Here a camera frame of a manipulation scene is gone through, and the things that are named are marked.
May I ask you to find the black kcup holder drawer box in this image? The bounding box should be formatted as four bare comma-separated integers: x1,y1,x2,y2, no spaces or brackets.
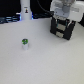
54,19,72,40

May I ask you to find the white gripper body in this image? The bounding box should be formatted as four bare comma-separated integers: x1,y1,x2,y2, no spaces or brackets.
50,0,83,22

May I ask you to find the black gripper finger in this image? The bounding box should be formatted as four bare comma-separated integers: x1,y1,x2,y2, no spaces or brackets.
67,21,76,39
50,17,57,34

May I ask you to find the white kcup green lid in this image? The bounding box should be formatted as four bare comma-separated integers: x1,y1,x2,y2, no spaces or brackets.
22,38,28,50

